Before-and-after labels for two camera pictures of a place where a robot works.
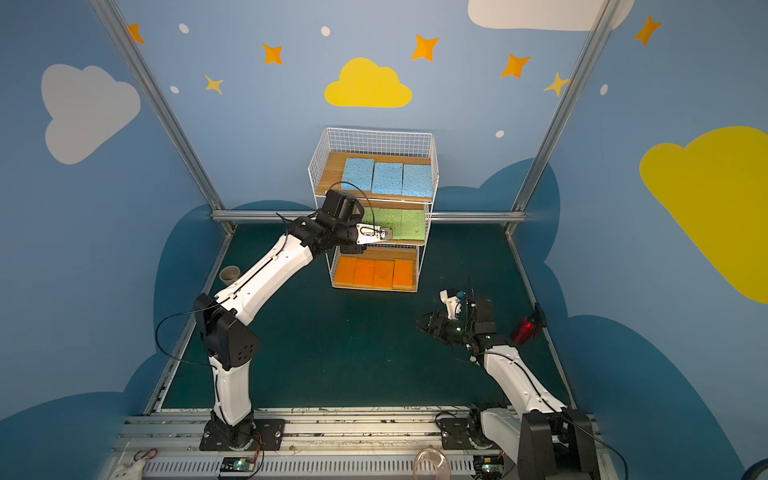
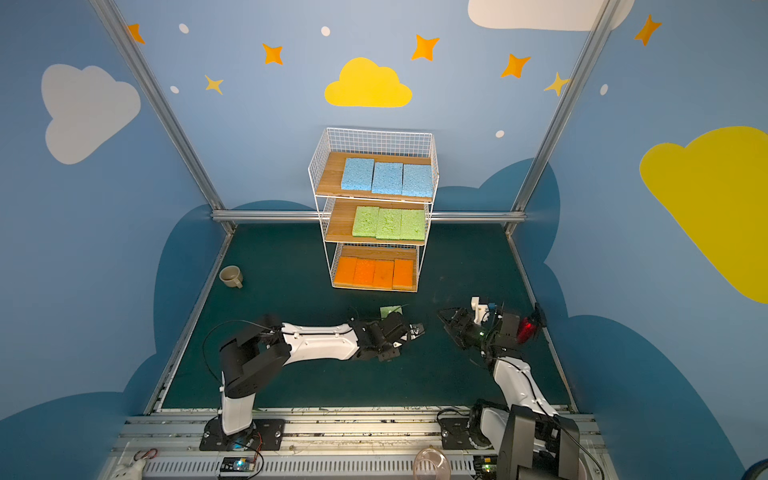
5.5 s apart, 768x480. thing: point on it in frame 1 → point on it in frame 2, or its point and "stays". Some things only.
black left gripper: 351,233 → 394,330
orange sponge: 345,271 stays
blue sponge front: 387,178 stays
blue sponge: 360,172 stays
